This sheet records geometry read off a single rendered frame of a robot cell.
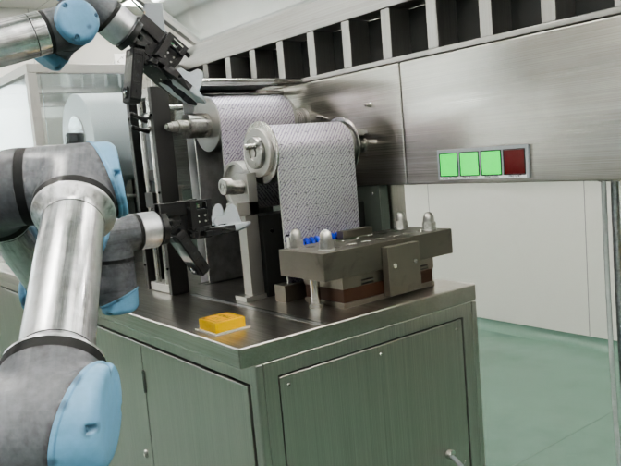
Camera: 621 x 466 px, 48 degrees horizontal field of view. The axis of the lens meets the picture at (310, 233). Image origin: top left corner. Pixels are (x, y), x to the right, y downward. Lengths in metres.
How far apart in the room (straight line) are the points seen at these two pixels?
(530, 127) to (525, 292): 3.06
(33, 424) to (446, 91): 1.20
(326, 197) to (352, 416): 0.53
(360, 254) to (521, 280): 3.06
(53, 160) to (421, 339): 0.90
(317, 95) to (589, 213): 2.48
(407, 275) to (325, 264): 0.23
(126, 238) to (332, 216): 0.54
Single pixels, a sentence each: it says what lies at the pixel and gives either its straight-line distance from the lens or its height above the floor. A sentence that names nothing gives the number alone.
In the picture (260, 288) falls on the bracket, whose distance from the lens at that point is 1.69.
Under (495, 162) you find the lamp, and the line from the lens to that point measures 1.56.
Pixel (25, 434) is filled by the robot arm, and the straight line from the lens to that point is 0.75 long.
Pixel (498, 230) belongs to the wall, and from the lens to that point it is 4.55.
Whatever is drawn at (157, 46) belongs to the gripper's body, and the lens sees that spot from 1.52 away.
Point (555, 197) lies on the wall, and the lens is 4.29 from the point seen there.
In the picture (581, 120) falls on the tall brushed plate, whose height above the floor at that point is 1.26.
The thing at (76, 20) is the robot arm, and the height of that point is 1.50.
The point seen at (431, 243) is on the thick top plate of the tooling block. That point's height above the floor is 1.00.
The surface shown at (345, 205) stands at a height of 1.10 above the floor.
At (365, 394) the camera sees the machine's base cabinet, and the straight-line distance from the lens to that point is 1.49.
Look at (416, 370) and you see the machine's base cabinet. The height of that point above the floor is 0.74.
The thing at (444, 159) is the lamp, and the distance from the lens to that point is 1.65.
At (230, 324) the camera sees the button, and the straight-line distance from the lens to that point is 1.41.
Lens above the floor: 1.24
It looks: 7 degrees down
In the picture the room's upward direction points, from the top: 5 degrees counter-clockwise
